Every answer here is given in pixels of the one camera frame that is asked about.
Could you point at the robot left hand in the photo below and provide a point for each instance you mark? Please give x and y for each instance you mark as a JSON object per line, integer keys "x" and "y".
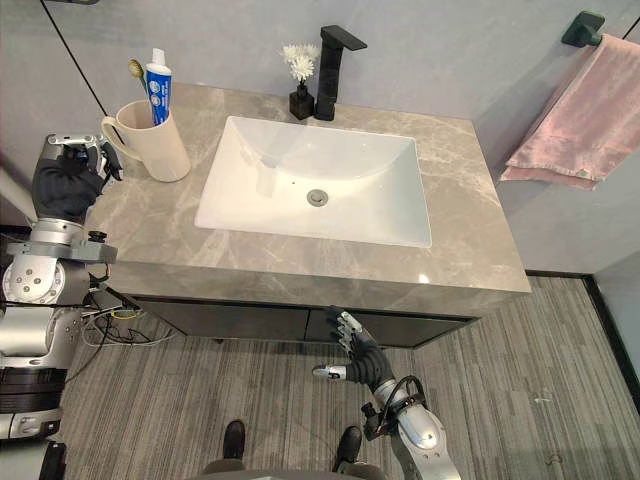
{"x": 65, "y": 185}

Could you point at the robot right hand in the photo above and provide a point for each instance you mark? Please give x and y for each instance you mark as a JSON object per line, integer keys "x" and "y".
{"x": 367, "y": 362}

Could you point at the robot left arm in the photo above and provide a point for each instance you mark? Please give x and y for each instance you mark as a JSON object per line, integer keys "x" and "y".
{"x": 35, "y": 285}

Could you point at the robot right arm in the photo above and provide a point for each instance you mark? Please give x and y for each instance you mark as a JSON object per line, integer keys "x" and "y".
{"x": 425, "y": 435}

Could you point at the black vanity cabinet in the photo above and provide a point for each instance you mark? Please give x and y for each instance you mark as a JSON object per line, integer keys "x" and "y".
{"x": 250, "y": 320}

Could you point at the blue and white toothpaste tube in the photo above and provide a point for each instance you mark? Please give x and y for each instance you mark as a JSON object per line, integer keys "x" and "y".
{"x": 159, "y": 90}

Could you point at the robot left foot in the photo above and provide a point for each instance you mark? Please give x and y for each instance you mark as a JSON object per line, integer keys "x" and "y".
{"x": 234, "y": 440}

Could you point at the robot body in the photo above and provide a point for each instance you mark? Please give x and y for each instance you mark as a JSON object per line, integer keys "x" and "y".
{"x": 235, "y": 471}

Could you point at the metal sink drain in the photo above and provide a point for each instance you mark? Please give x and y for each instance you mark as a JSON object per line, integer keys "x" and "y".
{"x": 318, "y": 196}

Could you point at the white rectangular sink basin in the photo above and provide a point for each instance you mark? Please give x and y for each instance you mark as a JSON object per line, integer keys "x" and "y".
{"x": 350, "y": 165}

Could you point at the small black vase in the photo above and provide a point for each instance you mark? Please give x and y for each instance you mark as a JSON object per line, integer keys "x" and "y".
{"x": 301, "y": 105}

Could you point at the white flower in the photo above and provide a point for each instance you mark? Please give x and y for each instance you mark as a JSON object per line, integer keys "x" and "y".
{"x": 303, "y": 67}

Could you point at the black square faucet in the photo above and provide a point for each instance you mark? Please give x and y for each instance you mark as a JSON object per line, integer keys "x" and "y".
{"x": 327, "y": 75}

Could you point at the pink towel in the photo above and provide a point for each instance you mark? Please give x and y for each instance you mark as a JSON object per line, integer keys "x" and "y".
{"x": 575, "y": 125}

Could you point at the dark green towel bar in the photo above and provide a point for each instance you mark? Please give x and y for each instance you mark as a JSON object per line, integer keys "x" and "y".
{"x": 582, "y": 27}

